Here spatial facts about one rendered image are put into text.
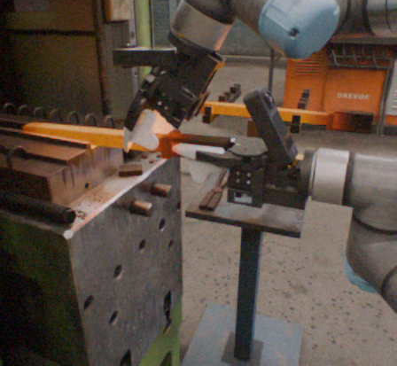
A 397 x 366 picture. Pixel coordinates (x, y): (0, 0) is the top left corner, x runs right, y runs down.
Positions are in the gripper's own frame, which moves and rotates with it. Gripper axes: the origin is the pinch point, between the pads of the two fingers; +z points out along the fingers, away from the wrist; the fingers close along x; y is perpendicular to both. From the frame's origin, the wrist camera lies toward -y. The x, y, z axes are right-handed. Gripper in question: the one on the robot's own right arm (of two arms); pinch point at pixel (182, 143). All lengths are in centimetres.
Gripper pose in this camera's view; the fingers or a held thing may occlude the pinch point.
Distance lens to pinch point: 58.1
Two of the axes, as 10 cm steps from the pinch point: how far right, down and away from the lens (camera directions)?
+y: 0.2, 9.1, 4.1
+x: 3.9, -3.8, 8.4
